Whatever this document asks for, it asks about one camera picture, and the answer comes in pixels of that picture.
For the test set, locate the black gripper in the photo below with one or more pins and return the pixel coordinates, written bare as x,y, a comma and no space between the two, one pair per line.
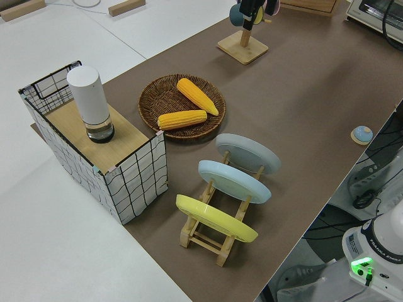
250,5

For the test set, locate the wooden mug tree stand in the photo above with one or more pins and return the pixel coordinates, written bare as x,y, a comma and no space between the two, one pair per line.
242,48

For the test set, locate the wooden plate rack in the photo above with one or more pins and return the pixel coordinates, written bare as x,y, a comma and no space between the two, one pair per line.
201,242

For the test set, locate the wooden cabinet box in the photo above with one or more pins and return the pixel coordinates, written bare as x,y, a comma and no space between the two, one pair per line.
308,6

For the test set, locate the yellow plate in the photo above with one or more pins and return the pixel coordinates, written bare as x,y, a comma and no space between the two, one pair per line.
217,220

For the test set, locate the brown table mat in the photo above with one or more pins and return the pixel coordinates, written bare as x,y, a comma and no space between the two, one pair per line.
283,110

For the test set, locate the yellow corn cob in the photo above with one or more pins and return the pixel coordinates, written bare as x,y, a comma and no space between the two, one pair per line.
179,119
195,94

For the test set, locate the light wooden block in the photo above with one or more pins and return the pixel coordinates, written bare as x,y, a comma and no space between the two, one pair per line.
126,7
19,11

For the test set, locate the pink mug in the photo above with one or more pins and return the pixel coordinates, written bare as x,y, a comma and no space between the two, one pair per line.
273,6

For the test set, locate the light blue plate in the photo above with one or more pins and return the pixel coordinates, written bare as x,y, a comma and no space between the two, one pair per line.
233,182

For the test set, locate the dark blue mug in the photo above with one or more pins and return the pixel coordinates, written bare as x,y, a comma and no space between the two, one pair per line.
235,15

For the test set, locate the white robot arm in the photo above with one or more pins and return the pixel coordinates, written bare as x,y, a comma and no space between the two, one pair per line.
387,232

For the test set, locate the cream toaster oven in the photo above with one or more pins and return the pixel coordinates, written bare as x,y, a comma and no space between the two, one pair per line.
365,12

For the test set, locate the white cup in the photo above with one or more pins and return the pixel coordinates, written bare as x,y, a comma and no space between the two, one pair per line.
88,94

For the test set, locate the round brown wicker basket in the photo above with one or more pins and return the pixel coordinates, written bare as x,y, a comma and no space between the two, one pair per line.
157,100

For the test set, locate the grey plate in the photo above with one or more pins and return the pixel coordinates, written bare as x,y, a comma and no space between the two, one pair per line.
248,154

